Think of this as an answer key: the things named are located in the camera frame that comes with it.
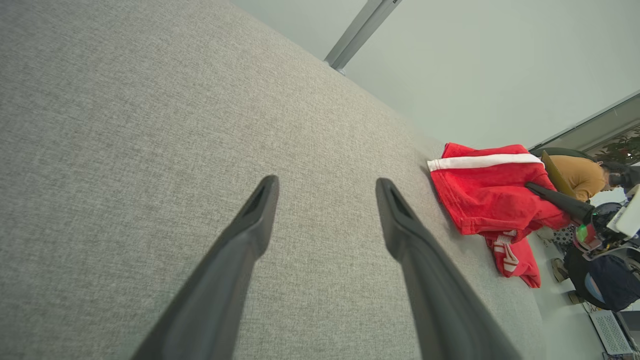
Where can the person in mustard sweater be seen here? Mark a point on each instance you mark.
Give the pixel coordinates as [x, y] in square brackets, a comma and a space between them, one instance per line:
[582, 175]

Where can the person in dark jacket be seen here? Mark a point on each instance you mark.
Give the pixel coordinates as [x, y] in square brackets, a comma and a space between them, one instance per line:
[610, 287]

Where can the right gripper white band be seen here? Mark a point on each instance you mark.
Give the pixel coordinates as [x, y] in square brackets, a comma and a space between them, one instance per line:
[610, 227]

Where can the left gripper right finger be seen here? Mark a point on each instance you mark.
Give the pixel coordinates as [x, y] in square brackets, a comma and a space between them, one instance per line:
[440, 295]

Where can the tan shoe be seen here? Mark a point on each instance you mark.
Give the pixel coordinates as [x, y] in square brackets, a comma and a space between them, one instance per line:
[575, 298]
[559, 270]

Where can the grey laptop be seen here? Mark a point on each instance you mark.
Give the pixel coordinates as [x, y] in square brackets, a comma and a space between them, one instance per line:
[612, 332]

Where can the grey metal frame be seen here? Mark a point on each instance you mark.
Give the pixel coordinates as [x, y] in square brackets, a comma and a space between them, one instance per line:
[360, 32]

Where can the green leafy plant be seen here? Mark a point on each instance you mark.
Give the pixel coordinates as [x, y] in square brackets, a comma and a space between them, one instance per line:
[622, 147]

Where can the grey window frame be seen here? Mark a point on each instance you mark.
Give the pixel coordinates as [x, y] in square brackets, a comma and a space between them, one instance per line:
[590, 122]

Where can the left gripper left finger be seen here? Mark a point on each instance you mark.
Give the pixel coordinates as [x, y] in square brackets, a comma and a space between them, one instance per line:
[220, 285]

